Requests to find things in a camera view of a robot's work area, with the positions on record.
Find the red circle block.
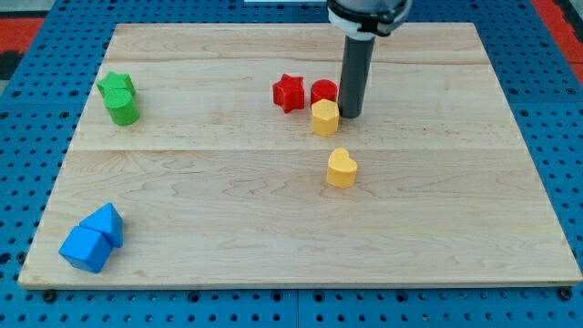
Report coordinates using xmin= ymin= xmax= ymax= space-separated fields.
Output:
xmin=310 ymin=79 xmax=338 ymax=104

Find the yellow hexagon block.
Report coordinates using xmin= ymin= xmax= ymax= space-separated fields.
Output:
xmin=312 ymin=99 xmax=340 ymax=137

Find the green circle block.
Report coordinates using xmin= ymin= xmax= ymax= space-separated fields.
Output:
xmin=104 ymin=89 xmax=140 ymax=126

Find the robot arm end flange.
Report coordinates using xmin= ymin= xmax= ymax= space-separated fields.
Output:
xmin=326 ymin=0 xmax=413 ymax=41

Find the wooden board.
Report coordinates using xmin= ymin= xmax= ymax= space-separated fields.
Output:
xmin=18 ymin=23 xmax=582 ymax=290

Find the green star block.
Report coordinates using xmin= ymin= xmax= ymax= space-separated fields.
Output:
xmin=97 ymin=71 xmax=136 ymax=97

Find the blue cube block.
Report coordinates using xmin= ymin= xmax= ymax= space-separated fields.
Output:
xmin=58 ymin=226 xmax=113 ymax=273

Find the red star block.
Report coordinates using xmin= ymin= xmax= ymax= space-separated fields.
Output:
xmin=272 ymin=74 xmax=305 ymax=113

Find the blue triangle block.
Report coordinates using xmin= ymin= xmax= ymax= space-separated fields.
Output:
xmin=79 ymin=202 xmax=124 ymax=248

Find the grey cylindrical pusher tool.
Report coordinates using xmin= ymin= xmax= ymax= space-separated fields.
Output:
xmin=337 ymin=36 xmax=375 ymax=118

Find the yellow heart block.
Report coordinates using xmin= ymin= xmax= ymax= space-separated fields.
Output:
xmin=326 ymin=148 xmax=358 ymax=188

